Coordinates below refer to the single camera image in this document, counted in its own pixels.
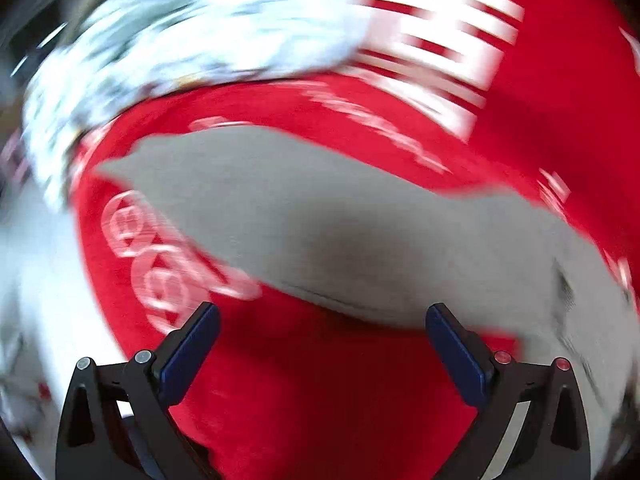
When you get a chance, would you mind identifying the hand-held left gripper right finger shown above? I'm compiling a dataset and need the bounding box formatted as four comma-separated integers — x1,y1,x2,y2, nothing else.
425,302,594,480

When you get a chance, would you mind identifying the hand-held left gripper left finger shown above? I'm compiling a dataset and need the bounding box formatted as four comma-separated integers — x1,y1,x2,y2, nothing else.
55,301,222,480

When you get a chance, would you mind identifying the grey knit garment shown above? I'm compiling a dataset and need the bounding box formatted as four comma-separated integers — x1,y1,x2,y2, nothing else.
95,125,640,433

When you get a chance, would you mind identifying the red printed blanket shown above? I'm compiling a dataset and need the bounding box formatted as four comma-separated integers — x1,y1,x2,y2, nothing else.
0,0,640,468

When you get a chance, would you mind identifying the white floral cloth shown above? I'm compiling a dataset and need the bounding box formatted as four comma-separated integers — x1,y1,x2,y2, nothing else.
22,0,381,211

